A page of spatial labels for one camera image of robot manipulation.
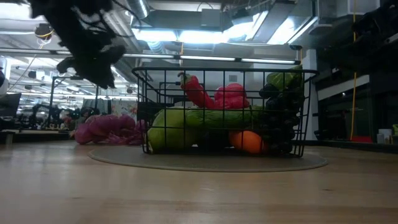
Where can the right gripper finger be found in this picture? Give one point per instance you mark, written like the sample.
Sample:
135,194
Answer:
345,57

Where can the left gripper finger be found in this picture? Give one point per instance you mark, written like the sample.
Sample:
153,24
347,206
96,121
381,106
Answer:
98,74

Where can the green pear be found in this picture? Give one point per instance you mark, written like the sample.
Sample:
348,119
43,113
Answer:
169,130

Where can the black grape bunch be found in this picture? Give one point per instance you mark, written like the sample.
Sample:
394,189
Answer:
280,121

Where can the orange tangerine cluster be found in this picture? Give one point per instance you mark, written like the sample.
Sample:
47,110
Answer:
247,141

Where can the green cucumber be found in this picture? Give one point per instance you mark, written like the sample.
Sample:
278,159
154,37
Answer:
224,118

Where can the dark purple eggplant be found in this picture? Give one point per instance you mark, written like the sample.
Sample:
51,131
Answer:
214,141

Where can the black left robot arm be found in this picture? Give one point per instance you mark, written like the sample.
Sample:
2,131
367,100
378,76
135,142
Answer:
71,6

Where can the floral patterned panel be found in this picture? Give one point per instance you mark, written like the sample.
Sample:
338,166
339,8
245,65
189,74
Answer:
124,107

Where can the black round ceiling device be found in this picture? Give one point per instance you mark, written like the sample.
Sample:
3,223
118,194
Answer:
43,31

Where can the purple grape bunch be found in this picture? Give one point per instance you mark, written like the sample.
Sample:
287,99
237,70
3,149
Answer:
105,129

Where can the black box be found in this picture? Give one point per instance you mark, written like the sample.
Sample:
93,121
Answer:
149,107

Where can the dark cabinet with white edge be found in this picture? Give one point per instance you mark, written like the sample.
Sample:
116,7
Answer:
335,118

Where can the red box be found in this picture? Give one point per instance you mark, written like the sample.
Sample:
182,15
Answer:
363,139

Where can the white cup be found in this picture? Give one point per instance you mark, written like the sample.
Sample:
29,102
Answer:
385,135

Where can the large dark monitor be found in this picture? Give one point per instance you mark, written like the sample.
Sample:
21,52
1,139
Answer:
9,105

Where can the long LED light bar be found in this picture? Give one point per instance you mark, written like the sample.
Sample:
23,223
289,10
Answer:
202,58

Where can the bright ceiling light panel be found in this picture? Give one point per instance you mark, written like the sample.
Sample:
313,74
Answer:
199,36

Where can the round grey placemat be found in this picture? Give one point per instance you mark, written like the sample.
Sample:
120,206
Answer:
202,163

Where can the black metal rig frame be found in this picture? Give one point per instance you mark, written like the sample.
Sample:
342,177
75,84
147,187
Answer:
51,99

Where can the silver ceiling duct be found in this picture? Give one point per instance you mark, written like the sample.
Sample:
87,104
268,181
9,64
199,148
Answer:
138,7

